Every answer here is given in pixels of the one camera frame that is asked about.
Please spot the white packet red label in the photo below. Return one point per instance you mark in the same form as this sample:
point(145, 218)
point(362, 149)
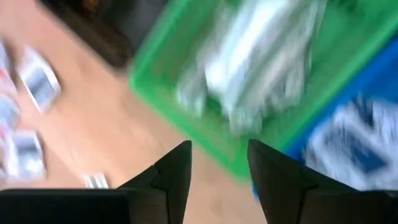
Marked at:
point(4, 68)
point(7, 112)

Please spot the green plastic bin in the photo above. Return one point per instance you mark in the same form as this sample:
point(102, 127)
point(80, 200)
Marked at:
point(161, 68)

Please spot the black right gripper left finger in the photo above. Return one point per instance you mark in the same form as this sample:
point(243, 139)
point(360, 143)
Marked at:
point(177, 180)

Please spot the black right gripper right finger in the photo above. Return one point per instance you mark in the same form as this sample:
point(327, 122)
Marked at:
point(273, 186)

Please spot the blue plastic bin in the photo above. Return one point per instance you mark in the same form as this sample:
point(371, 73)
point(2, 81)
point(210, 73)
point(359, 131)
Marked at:
point(357, 87)

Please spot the black plastic bin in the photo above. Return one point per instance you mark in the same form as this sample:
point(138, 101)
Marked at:
point(102, 40)

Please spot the white packet black label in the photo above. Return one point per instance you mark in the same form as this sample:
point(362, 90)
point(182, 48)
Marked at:
point(26, 155)
point(38, 81)

